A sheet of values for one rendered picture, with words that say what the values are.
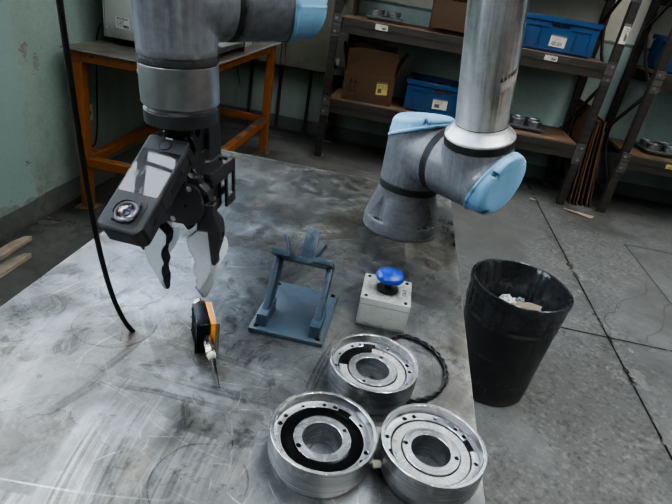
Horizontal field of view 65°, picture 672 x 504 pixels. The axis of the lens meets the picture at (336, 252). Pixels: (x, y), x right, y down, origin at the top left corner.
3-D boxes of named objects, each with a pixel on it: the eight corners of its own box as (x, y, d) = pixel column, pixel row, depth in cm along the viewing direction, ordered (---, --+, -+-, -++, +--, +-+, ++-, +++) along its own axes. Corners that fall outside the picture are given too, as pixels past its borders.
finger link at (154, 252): (188, 269, 66) (197, 205, 61) (163, 294, 61) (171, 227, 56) (165, 260, 66) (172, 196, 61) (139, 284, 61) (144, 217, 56)
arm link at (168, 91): (196, 73, 46) (113, 61, 47) (198, 125, 48) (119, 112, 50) (231, 60, 52) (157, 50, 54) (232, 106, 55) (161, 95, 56)
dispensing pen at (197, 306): (206, 373, 55) (186, 287, 68) (204, 403, 57) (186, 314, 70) (227, 371, 56) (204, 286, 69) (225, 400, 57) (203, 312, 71)
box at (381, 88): (399, 109, 382) (411, 56, 365) (333, 98, 382) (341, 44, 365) (397, 99, 418) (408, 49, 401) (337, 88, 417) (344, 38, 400)
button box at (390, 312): (404, 334, 74) (411, 305, 71) (355, 323, 74) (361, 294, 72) (406, 303, 81) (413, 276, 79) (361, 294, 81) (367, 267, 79)
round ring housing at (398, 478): (447, 426, 59) (457, 399, 57) (495, 509, 50) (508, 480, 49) (360, 435, 56) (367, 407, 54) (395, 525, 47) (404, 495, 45)
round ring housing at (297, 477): (335, 526, 46) (342, 496, 44) (243, 464, 51) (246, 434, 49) (387, 452, 55) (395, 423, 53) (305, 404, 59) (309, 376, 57)
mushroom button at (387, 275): (397, 311, 74) (404, 281, 72) (369, 305, 74) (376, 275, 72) (398, 296, 78) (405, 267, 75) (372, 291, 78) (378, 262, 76)
